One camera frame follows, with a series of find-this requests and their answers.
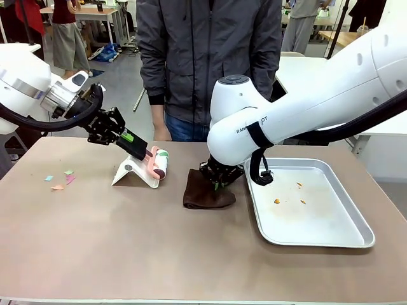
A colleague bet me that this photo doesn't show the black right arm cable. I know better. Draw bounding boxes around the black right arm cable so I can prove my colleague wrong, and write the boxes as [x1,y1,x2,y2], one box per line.
[249,94,407,187]

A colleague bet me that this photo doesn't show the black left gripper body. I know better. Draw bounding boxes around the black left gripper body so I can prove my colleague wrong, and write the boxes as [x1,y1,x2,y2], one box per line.
[70,83,127,147]

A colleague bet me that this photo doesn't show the mannequin with grey skirt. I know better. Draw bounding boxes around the mannequin with grey skirt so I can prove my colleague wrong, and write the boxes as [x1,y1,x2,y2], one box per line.
[51,0,92,80]

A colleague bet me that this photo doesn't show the black stand pole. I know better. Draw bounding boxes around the black stand pole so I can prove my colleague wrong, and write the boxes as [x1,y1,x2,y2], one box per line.
[18,0,36,46]
[325,0,348,60]

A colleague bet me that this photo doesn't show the small white table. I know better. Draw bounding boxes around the small white table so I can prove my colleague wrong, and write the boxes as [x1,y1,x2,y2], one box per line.
[0,43,42,53]

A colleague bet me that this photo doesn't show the person in black clothes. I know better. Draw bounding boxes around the person in black clothes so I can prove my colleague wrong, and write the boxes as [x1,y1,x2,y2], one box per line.
[347,0,380,33]

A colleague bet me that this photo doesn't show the person in grey jacket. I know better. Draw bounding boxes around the person in grey jacket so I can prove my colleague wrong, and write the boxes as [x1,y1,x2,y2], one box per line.
[135,0,283,125]

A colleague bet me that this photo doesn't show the person's right hand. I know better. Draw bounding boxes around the person's right hand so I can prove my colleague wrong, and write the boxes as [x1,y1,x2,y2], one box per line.
[151,104,173,142]

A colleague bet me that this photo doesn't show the blue jeans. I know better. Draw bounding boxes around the blue jeans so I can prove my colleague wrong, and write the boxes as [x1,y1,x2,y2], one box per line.
[164,113,211,143]

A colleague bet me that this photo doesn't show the mannequin in red and black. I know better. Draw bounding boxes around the mannequin in red and black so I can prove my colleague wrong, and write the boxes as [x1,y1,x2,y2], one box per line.
[6,0,46,61]

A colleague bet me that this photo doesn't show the silver metal tray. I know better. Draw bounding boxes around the silver metal tray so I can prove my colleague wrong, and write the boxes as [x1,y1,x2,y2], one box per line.
[244,158,376,249]

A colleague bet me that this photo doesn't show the wooden top side table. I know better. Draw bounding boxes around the wooden top side table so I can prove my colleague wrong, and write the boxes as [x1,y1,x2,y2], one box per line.
[317,30,362,49]

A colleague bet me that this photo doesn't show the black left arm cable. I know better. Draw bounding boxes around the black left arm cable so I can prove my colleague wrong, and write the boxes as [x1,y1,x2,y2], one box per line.
[0,83,106,130]

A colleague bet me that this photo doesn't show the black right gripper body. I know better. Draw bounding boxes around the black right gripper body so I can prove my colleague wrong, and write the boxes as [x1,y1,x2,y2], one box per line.
[199,156,245,189]

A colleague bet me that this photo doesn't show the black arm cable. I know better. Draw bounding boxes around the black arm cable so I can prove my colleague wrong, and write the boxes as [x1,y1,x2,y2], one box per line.
[0,83,106,130]
[249,94,407,187]

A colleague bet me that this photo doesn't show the white folded roller stand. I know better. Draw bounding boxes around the white folded roller stand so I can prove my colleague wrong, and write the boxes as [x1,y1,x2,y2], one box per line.
[111,155,161,189]

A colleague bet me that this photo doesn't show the aluminium bar on floor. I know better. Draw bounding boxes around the aluminium bar on floor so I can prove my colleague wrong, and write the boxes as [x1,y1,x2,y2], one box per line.
[132,88,148,112]

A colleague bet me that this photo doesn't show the wooden top workbench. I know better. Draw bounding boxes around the wooden top workbench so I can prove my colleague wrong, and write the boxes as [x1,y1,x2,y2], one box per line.
[39,5,130,49]

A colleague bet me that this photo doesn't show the person in grey clothes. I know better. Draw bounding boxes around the person in grey clothes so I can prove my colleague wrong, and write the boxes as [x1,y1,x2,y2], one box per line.
[280,0,322,56]

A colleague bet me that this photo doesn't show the dark brown cloth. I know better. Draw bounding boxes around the dark brown cloth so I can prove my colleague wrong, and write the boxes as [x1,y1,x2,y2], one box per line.
[183,168,237,210]

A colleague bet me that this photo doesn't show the blue plastic bag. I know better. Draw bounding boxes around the blue plastic bag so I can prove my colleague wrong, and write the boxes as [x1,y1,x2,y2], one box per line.
[90,43,121,63]

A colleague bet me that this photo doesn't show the pink handled white lint roller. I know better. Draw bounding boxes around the pink handled white lint roller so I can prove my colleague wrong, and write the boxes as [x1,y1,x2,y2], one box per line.
[144,146,170,180]

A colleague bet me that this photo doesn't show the plastic drink cup with straw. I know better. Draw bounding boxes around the plastic drink cup with straw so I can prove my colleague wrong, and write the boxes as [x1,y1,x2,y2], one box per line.
[355,17,373,34]

